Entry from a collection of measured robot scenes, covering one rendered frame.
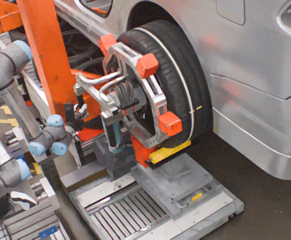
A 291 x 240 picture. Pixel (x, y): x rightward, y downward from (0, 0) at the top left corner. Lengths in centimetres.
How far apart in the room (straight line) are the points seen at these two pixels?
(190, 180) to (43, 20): 126
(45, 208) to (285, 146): 107
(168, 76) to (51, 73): 78
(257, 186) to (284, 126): 126
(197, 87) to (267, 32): 65
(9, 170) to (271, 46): 101
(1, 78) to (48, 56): 63
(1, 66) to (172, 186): 128
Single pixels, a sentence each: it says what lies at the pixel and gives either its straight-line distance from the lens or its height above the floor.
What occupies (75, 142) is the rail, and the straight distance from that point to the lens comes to 295.
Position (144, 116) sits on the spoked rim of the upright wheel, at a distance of 251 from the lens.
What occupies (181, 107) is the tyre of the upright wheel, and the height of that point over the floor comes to 92.
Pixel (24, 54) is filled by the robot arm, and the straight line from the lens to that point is 198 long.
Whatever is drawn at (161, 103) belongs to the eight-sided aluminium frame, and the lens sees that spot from 205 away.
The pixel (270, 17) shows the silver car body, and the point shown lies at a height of 148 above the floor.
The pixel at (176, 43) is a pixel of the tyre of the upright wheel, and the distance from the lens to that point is 213.
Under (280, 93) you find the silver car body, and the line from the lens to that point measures 164.
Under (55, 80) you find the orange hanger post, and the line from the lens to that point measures 256.
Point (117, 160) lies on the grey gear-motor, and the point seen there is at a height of 30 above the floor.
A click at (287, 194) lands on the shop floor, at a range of 289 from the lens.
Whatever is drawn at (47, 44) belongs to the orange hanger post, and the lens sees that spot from 246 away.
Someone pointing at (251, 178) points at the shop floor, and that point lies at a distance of 298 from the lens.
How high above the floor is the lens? 211
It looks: 36 degrees down
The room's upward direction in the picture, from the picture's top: 10 degrees counter-clockwise
